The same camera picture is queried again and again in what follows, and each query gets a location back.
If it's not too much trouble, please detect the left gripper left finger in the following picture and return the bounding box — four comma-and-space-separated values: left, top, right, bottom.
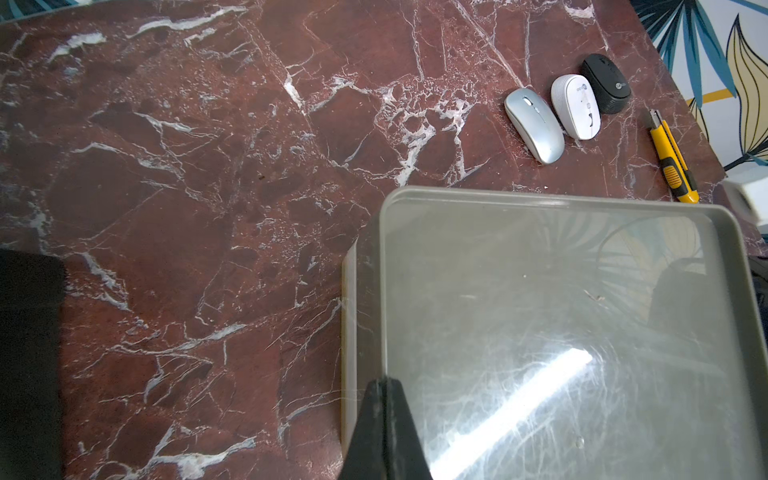
338, 379, 386, 480

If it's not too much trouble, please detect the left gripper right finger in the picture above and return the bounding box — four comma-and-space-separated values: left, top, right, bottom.
383, 377, 432, 480

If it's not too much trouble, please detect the grey drawer unit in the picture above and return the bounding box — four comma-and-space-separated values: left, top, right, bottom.
341, 187, 767, 479

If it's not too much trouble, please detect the silver computer mouse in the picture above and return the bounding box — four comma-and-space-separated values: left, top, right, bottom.
504, 88, 565, 165

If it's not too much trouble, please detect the white computer mouse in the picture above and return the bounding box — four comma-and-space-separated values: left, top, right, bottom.
550, 74, 601, 140

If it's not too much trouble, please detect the black computer mouse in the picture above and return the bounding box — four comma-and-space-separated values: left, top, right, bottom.
580, 53, 632, 115

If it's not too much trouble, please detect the yellow plastic toolbox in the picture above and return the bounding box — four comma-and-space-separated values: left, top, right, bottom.
1, 250, 66, 479

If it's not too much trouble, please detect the yellow utility knife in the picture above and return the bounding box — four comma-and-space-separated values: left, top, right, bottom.
648, 109, 700, 204

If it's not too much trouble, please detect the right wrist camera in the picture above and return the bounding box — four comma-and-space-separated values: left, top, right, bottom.
723, 168, 767, 227

